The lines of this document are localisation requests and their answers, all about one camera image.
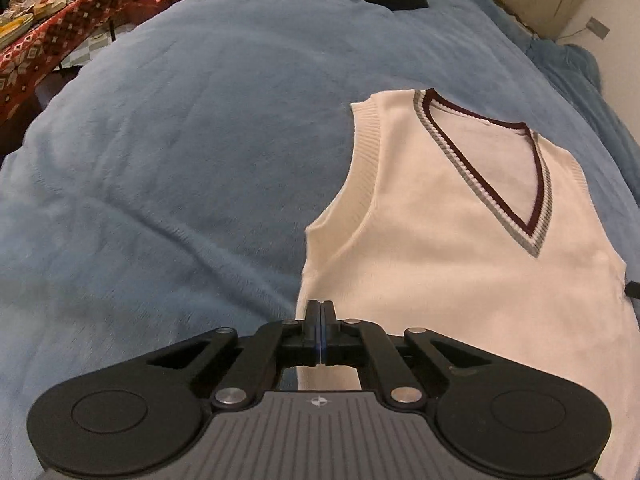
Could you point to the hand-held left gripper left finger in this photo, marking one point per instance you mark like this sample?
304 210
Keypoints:
312 330

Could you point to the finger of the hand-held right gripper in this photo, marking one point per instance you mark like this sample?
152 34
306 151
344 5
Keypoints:
632 291

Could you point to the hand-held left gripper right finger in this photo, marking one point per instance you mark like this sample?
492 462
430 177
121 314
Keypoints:
327 330

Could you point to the cream knit vest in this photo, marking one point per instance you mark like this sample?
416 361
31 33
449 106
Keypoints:
450 285

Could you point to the blue fleece blanket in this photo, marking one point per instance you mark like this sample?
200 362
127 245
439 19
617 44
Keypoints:
175 160

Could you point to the red patterned tablecloth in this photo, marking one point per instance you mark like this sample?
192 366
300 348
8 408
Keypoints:
50 55

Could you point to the yellow bowl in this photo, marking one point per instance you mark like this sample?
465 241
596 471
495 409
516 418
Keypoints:
15 30

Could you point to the grey wall socket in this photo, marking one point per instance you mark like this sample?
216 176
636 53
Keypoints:
598 27

